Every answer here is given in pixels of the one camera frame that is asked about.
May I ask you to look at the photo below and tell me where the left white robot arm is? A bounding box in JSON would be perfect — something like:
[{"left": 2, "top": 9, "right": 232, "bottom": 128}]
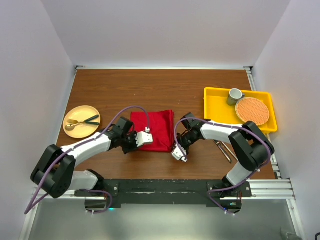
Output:
[{"left": 30, "top": 117, "right": 138, "bottom": 199}]

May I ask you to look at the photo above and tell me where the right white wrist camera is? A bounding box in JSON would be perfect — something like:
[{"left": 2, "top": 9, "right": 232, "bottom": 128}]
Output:
[{"left": 171, "top": 145, "right": 188, "bottom": 163}]

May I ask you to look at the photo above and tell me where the orange woven coaster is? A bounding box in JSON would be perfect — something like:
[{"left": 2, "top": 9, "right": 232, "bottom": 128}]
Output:
[{"left": 235, "top": 97, "right": 270, "bottom": 126}]

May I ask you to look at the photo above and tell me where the gold spoon on plate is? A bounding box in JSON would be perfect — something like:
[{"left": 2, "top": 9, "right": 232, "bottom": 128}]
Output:
[{"left": 64, "top": 122, "right": 84, "bottom": 131}]

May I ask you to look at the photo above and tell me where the yellow plastic tray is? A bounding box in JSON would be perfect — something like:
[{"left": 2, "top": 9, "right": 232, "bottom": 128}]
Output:
[{"left": 204, "top": 87, "right": 278, "bottom": 134}]

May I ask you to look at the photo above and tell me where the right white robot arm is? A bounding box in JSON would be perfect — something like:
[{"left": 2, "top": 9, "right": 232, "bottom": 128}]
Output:
[{"left": 171, "top": 112, "right": 275, "bottom": 197}]

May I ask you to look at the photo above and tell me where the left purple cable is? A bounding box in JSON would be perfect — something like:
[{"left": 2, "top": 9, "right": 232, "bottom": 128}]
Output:
[{"left": 24, "top": 105, "right": 151, "bottom": 215}]

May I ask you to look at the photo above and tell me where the silver fork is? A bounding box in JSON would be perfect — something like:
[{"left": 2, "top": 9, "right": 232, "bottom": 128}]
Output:
[{"left": 221, "top": 142, "right": 238, "bottom": 161}]

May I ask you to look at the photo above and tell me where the silver knife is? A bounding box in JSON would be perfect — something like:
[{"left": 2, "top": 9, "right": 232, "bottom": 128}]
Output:
[{"left": 214, "top": 140, "right": 233, "bottom": 164}]

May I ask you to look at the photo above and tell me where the round wooden plate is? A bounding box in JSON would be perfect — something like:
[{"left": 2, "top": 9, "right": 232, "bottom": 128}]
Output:
[{"left": 62, "top": 105, "right": 101, "bottom": 139}]

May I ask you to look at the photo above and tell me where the red cloth napkin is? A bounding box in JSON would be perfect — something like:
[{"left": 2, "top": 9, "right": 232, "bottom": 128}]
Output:
[{"left": 130, "top": 109, "right": 174, "bottom": 153}]

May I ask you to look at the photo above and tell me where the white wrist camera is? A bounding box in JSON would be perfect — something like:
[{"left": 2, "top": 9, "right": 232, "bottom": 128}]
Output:
[
  {"left": 135, "top": 127, "right": 154, "bottom": 148},
  {"left": 171, "top": 145, "right": 188, "bottom": 163}
]

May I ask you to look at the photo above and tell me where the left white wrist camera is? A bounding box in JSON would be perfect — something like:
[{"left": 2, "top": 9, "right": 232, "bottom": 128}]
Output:
[{"left": 135, "top": 127, "right": 154, "bottom": 148}]

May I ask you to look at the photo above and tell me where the white cup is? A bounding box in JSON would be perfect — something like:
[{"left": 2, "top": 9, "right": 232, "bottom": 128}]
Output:
[{"left": 226, "top": 88, "right": 245, "bottom": 106}]

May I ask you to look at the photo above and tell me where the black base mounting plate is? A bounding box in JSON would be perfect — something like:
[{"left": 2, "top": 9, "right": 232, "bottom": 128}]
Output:
[{"left": 74, "top": 178, "right": 253, "bottom": 213}]

